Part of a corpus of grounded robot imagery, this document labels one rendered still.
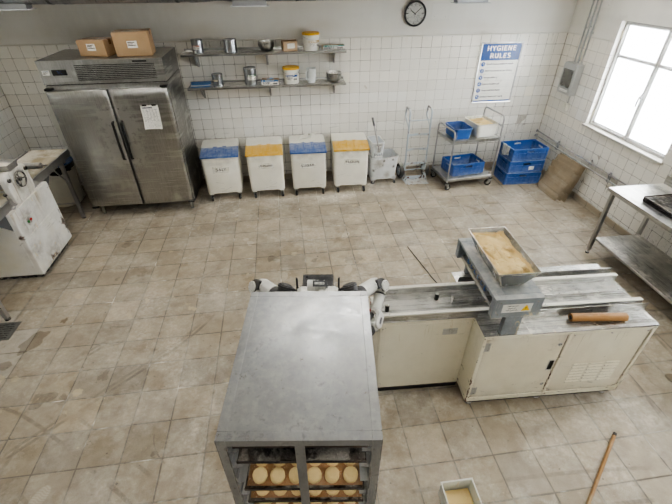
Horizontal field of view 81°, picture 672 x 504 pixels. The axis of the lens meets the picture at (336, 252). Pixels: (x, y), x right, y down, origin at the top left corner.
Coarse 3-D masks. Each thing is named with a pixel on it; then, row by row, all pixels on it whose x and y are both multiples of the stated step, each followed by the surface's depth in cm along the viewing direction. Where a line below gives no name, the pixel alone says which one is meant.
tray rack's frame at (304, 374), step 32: (256, 320) 151; (288, 320) 151; (320, 320) 151; (352, 320) 151; (256, 352) 139; (288, 352) 139; (320, 352) 139; (352, 352) 138; (256, 384) 128; (288, 384) 128; (320, 384) 128; (352, 384) 128; (224, 416) 119; (256, 416) 119; (288, 416) 119; (320, 416) 119; (352, 416) 119; (224, 448) 115
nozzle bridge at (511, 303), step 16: (464, 240) 308; (464, 256) 314; (480, 256) 291; (464, 272) 330; (480, 272) 276; (480, 288) 284; (496, 288) 262; (512, 288) 262; (528, 288) 262; (496, 304) 255; (512, 304) 256; (528, 304) 258; (512, 320) 265
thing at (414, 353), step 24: (384, 312) 293; (384, 336) 292; (408, 336) 294; (432, 336) 296; (456, 336) 299; (384, 360) 308; (408, 360) 310; (432, 360) 313; (456, 360) 316; (384, 384) 326; (408, 384) 329; (432, 384) 336
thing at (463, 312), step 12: (588, 300) 294; (600, 300) 293; (612, 300) 293; (624, 300) 293; (636, 300) 294; (408, 312) 284; (420, 312) 284; (432, 312) 284; (444, 312) 284; (456, 312) 285; (468, 312) 286; (480, 312) 287
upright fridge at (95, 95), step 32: (64, 64) 460; (96, 64) 464; (128, 64) 469; (160, 64) 472; (64, 96) 474; (96, 96) 479; (128, 96) 483; (160, 96) 488; (64, 128) 495; (96, 128) 500; (128, 128) 505; (96, 160) 522; (128, 160) 528; (160, 160) 534; (192, 160) 582; (96, 192) 548; (128, 192) 554; (160, 192) 560; (192, 192) 570
